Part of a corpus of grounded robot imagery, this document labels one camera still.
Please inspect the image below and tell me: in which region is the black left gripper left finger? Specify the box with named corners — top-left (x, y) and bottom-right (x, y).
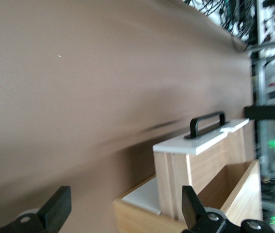
top-left (0, 185), bottom-right (72, 233)

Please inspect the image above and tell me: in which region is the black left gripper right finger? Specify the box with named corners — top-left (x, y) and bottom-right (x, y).
top-left (182, 185), bottom-right (275, 233)

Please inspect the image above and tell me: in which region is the white-fronted drawer with black handle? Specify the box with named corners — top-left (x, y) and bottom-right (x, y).
top-left (153, 111), bottom-right (251, 223)

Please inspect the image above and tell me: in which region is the light wooden drawer cabinet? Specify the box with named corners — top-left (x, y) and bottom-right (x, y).
top-left (113, 159), bottom-right (264, 233)

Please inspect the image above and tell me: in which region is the brown paper table cover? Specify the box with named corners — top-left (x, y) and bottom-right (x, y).
top-left (0, 0), bottom-right (257, 233)

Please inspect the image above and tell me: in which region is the aluminium frame rail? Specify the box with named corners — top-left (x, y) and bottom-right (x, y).
top-left (248, 48), bottom-right (268, 233)

